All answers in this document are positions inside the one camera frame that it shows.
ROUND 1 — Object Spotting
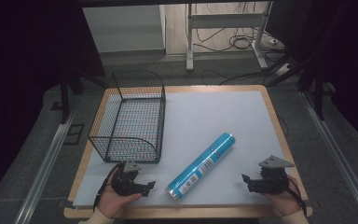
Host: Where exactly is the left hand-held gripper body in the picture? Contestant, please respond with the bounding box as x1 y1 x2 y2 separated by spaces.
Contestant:
110 160 147 197

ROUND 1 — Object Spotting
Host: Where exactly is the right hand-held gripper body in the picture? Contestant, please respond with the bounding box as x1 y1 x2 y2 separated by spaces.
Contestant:
254 155 296 195

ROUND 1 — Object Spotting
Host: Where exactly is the person's left hand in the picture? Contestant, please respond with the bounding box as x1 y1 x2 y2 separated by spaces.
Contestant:
96 176 144 219

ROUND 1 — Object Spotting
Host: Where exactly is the person's right hand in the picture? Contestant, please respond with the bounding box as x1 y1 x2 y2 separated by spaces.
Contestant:
260 175 303 217

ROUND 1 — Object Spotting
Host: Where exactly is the blue cylindrical tube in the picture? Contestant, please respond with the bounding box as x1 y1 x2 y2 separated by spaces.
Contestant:
166 132 237 202

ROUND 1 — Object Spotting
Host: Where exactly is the white table mat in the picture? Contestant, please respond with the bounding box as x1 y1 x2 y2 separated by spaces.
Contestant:
72 90 289 208

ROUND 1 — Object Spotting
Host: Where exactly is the black metal stand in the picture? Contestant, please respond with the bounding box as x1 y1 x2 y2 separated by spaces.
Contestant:
49 69 110 125
265 54 337 121

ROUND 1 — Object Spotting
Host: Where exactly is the white power strip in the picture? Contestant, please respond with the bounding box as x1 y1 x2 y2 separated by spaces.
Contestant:
274 63 294 77

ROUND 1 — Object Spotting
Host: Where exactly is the dark curtain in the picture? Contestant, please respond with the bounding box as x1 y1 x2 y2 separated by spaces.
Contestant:
0 0 106 209
265 0 358 153

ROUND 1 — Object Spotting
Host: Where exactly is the white cabinet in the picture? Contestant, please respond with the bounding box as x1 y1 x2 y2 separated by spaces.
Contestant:
81 4 167 54

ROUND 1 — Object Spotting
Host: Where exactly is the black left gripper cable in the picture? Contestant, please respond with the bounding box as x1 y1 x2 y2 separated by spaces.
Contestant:
92 161 126 213

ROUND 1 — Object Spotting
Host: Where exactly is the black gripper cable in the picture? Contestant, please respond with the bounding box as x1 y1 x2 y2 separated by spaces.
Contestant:
92 161 126 213
285 175 309 218

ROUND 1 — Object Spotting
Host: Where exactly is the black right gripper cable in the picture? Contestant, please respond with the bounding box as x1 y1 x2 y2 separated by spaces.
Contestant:
285 175 309 218

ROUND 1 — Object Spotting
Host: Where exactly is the black wire mesh basket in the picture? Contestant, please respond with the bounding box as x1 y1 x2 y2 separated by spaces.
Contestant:
88 70 167 164

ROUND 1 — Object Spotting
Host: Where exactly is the aluminium floor rail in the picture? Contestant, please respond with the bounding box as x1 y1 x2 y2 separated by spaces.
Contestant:
13 104 78 224
300 91 358 224

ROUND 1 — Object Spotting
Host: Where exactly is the tangle of black floor cables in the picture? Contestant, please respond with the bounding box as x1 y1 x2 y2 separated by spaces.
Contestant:
185 3 290 87

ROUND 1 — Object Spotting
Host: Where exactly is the white metal desk frame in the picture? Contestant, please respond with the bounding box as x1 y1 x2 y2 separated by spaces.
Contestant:
185 2 274 72

